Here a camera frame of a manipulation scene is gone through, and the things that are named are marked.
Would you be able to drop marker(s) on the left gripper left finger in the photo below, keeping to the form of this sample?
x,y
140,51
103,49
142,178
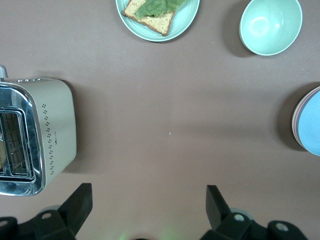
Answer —
x,y
80,202

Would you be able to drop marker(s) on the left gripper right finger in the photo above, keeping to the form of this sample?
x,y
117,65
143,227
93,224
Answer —
x,y
215,207

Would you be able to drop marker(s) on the blue plate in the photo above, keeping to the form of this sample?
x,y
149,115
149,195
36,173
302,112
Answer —
x,y
312,125

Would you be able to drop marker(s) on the beige chrome toaster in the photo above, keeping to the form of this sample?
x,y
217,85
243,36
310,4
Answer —
x,y
57,125

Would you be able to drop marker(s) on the beige plate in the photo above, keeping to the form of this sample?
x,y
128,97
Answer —
x,y
293,122

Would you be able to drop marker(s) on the green bowl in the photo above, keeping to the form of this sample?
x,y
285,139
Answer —
x,y
270,25

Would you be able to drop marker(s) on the green plate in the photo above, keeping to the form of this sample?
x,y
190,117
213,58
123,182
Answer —
x,y
185,17

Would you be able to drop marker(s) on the toast slice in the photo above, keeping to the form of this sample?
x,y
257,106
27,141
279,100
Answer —
x,y
155,23

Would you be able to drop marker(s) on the green lettuce leaf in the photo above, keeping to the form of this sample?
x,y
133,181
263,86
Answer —
x,y
155,7

